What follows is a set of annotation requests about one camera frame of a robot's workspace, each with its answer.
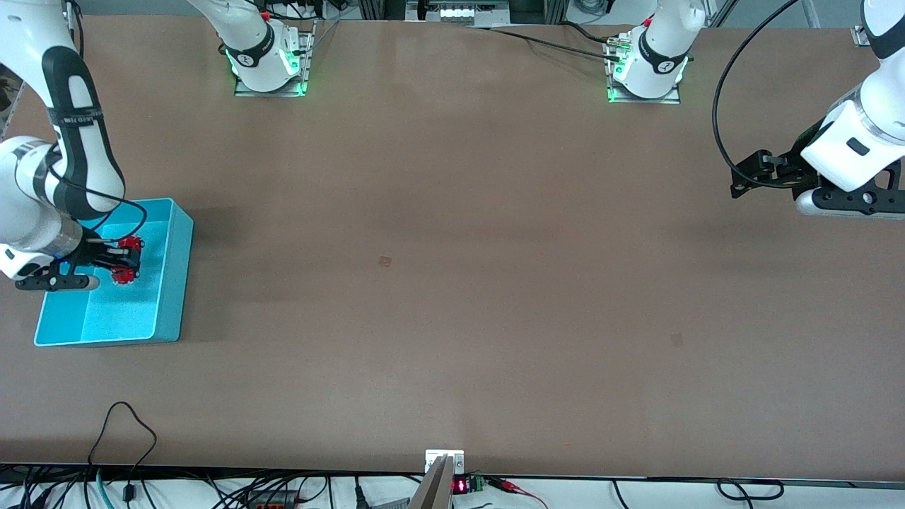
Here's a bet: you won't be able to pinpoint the red beetle toy car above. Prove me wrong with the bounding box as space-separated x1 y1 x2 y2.
113 237 144 286

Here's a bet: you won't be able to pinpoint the blue plastic box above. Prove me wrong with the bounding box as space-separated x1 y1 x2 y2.
34 198 195 347

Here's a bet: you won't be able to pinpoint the black orange power strip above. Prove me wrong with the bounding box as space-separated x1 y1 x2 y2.
247 490 299 509

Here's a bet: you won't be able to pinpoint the white lit device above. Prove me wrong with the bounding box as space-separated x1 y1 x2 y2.
417 0 511 23

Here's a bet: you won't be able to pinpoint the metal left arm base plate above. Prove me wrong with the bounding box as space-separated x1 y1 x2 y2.
606 32 682 105

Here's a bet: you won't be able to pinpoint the thin black looped cable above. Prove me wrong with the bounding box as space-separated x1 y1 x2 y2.
88 402 158 509

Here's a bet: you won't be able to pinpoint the short black table cable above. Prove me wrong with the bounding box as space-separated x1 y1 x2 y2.
559 21 616 47

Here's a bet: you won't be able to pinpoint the long black table cable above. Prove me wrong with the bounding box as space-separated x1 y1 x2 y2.
467 25 623 61

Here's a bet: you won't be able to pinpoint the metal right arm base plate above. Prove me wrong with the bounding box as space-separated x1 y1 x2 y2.
233 20 317 98

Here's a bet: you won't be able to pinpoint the black coiled cable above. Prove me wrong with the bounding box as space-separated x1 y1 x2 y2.
717 479 785 502

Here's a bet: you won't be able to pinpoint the aluminium frame profile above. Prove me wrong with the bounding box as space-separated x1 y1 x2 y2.
357 0 418 22

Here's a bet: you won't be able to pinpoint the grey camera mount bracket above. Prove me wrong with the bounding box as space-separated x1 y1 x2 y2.
409 450 465 509

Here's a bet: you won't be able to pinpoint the red clip lead wires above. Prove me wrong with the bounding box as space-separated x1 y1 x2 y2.
488 477 549 509

